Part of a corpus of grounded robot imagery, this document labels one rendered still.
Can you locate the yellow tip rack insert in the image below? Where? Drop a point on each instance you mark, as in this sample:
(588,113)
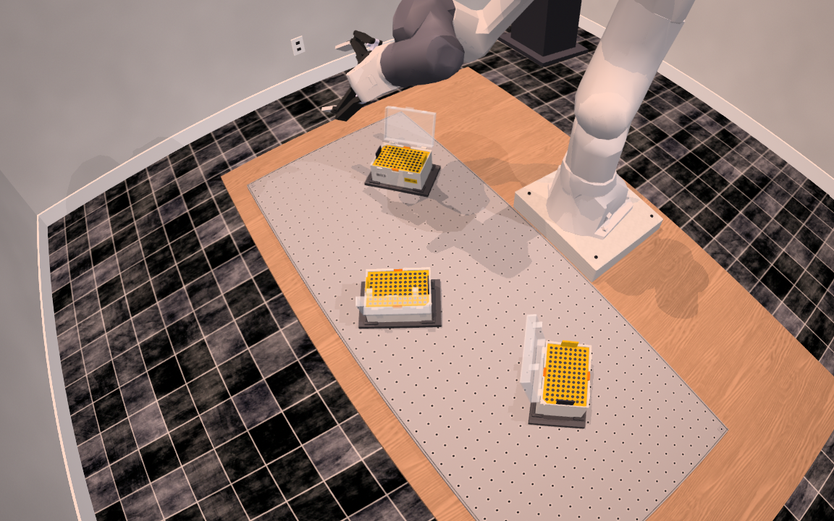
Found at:
(398,282)
(566,377)

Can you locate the yellow pipette tip rack plate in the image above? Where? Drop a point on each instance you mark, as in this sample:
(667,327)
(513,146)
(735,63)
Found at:
(400,158)

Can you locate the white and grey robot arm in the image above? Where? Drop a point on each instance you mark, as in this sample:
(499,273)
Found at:
(587,197)

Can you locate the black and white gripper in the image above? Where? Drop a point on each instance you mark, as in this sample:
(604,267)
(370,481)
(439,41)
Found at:
(351,103)

